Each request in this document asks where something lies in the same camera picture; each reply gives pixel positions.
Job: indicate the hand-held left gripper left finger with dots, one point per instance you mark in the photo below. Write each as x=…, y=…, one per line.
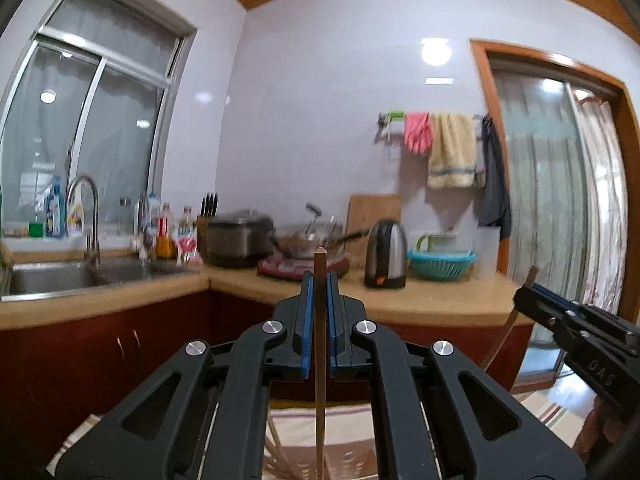
x=308, y=325

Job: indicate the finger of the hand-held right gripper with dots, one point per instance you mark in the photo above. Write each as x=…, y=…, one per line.
x=545, y=310
x=557, y=296

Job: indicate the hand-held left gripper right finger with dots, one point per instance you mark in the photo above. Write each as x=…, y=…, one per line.
x=332, y=325

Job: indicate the translucent plastic utensil basket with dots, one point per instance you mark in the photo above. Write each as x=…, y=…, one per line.
x=350, y=460

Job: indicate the person's right hand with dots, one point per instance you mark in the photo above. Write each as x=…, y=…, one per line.
x=597, y=430

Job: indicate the red induction cooker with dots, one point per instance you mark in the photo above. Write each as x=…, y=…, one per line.
x=280, y=266

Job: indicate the steel wok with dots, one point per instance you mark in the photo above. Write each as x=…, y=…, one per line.
x=300, y=247

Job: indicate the white plastic pitcher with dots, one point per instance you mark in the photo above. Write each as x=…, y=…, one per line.
x=486, y=255

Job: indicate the steel electric kettle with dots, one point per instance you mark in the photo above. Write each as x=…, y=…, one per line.
x=385, y=250

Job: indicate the patterned curtain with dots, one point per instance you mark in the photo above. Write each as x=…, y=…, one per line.
x=602, y=210

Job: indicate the glass wok lid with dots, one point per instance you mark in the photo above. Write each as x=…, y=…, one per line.
x=320, y=225

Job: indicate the dark rice cooker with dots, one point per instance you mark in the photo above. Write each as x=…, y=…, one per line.
x=235, y=242

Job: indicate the glass sliding door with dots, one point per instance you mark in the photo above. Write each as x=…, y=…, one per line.
x=540, y=185

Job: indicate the teal plastic colander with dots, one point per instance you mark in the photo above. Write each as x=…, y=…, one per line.
x=440, y=265

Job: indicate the wooden cutting board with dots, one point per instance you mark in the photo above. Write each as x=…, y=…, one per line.
x=375, y=210

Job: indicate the dark grey cloth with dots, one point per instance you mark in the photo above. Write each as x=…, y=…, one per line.
x=495, y=185

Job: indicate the red and white packet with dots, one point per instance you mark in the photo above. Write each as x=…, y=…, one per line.
x=188, y=247

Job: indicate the knife block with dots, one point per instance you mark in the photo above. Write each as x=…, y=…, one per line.
x=207, y=205

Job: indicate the clear sauce bottle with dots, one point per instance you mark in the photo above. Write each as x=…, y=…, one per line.
x=186, y=217

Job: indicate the orange oil bottle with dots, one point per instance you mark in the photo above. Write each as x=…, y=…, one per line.
x=166, y=240

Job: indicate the beige towel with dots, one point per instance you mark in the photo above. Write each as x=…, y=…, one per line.
x=452, y=152

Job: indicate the white seasoning bottle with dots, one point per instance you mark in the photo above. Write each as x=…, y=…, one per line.
x=152, y=220

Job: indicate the red kitchen cabinet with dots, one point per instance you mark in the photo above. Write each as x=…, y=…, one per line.
x=100, y=350

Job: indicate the pink rubber gloves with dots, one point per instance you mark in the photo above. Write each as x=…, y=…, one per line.
x=417, y=132

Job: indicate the green plastic hook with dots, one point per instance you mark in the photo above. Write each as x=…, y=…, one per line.
x=393, y=115

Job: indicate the steel faucet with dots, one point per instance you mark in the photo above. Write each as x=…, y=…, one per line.
x=94, y=240

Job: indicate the white cleaner bottle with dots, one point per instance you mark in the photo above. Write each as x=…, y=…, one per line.
x=75, y=217

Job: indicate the steel sink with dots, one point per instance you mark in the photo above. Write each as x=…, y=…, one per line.
x=50, y=277

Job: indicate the sliding window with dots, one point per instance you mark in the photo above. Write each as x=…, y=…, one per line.
x=120, y=135

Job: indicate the blue detergent bottle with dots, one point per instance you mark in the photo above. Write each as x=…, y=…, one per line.
x=53, y=210

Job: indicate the small green bottle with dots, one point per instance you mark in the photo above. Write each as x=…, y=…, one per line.
x=36, y=229

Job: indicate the metal towel rail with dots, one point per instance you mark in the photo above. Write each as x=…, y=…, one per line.
x=480, y=119

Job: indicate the wooden door frame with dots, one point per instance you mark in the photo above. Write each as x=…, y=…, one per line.
x=500, y=52

